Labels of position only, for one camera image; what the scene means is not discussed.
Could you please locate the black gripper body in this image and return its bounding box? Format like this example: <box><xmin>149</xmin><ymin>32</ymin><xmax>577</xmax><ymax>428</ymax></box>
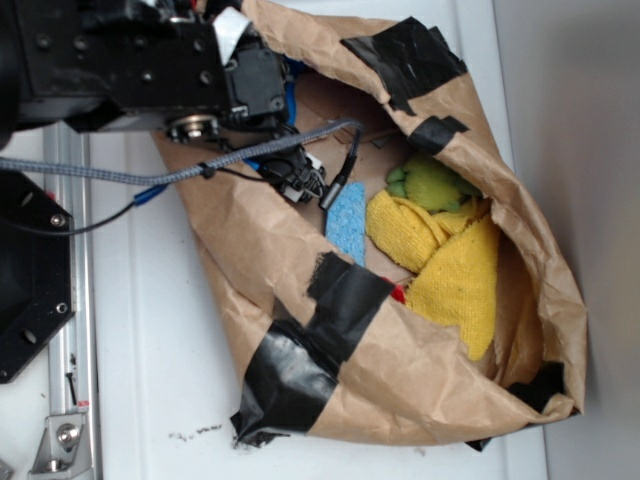
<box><xmin>220</xmin><ymin>32</ymin><xmax>327</xmax><ymax>203</ymax></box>

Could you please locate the blue plastic bottle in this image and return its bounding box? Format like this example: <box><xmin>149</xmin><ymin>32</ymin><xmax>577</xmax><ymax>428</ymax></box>
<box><xmin>284</xmin><ymin>57</ymin><xmax>306</xmax><ymax>127</ymax></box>

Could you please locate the brown paper bag with tape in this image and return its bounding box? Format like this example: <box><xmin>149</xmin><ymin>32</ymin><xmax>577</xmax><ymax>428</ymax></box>
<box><xmin>177</xmin><ymin>1</ymin><xmax>587</xmax><ymax>446</ymax></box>

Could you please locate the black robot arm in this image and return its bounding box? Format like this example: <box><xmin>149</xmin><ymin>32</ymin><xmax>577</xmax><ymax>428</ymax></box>
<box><xmin>1</xmin><ymin>1</ymin><xmax>327</xmax><ymax>202</ymax></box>

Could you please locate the light blue sponge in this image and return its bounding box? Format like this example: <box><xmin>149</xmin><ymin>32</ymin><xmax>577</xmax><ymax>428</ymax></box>
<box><xmin>325</xmin><ymin>182</ymin><xmax>366</xmax><ymax>266</ymax></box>

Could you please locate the green plush toy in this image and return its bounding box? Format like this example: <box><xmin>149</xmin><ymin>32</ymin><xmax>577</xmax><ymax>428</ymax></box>
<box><xmin>385</xmin><ymin>152</ymin><xmax>483</xmax><ymax>213</ymax></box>

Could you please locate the red crumpled fabric flower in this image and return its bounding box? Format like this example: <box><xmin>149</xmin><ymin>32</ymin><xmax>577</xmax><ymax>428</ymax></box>
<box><xmin>391</xmin><ymin>285</ymin><xmax>406</xmax><ymax>304</ymax></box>

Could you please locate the yellow microfiber cloth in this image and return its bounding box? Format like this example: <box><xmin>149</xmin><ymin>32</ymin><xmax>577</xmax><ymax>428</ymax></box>
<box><xmin>366</xmin><ymin>191</ymin><xmax>501</xmax><ymax>361</ymax></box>

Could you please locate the white tray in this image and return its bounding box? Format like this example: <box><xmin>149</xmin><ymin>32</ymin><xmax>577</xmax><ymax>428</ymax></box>
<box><xmin>85</xmin><ymin>0</ymin><xmax>549</xmax><ymax>480</ymax></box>

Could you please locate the grey braided cable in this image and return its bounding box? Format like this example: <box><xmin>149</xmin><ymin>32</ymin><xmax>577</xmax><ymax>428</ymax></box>
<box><xmin>0</xmin><ymin>118</ymin><xmax>365</xmax><ymax>209</ymax></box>

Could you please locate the thin black wire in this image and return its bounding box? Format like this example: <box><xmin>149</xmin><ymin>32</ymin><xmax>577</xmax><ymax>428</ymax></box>
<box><xmin>0</xmin><ymin>164</ymin><xmax>271</xmax><ymax>237</ymax></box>

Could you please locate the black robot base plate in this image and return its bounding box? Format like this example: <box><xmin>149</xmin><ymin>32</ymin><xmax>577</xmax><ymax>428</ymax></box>
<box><xmin>1</xmin><ymin>170</ymin><xmax>74</xmax><ymax>384</ymax></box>

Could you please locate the aluminium extrusion rail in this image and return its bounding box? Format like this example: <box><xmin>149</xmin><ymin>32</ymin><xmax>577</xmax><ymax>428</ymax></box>
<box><xmin>43</xmin><ymin>124</ymin><xmax>103</xmax><ymax>479</ymax></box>

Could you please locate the metal corner bracket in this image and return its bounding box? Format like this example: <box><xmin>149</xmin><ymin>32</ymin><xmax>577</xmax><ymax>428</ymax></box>
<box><xmin>28</xmin><ymin>413</ymin><xmax>92</xmax><ymax>479</ymax></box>

